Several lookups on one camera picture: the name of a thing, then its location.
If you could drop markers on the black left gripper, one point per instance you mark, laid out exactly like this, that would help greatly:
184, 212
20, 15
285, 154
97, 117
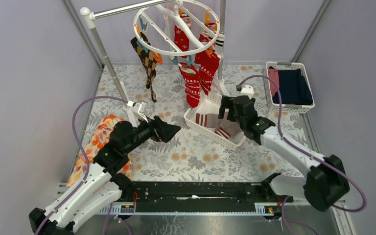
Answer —
159, 128

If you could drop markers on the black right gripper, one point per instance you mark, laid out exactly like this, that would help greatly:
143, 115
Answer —
226, 103

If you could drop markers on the brown striped sock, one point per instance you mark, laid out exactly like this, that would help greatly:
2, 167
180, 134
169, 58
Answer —
227, 129
207, 120

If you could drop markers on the red dotted sock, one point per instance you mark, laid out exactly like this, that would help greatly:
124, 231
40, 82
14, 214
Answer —
208, 66

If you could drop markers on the orange clothes clip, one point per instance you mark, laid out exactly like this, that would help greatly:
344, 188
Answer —
209, 51
157, 57

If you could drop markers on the white sock with black stripes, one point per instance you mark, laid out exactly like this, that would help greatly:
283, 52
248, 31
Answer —
219, 44

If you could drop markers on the teal clothes clip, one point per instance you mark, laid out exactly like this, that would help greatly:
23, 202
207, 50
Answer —
188, 60
174, 60

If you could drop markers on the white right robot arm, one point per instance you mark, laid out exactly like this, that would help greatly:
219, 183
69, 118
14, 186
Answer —
322, 183

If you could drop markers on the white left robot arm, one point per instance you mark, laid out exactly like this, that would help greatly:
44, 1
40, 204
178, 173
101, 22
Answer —
102, 183

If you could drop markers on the floral patterned table mat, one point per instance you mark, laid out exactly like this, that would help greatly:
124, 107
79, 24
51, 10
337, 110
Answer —
191, 156

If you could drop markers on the white sock basket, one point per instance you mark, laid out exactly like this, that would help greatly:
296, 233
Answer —
210, 104

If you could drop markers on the pink folded cloth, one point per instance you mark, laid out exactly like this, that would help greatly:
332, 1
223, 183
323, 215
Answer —
273, 74

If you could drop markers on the dark navy folded cloth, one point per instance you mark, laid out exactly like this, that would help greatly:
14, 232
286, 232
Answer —
294, 88

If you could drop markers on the white basket with dark clothes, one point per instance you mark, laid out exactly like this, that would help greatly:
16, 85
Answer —
274, 103

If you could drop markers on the orange floral cloth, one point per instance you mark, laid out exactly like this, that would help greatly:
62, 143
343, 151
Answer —
99, 138

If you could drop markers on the red white hanging sock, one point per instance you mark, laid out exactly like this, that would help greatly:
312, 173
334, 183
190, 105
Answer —
180, 38

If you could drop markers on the brown argyle sock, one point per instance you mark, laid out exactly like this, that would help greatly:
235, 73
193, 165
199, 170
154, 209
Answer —
149, 63

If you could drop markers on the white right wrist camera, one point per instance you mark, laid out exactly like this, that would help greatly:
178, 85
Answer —
245, 90

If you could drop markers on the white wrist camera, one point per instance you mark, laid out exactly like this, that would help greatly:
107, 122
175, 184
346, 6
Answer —
135, 111
245, 90

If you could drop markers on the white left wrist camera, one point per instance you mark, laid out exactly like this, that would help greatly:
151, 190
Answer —
135, 111

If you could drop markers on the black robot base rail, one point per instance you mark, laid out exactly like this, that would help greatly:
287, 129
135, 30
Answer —
199, 198

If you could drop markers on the silver drying rack frame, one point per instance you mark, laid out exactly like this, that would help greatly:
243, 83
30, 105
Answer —
142, 21

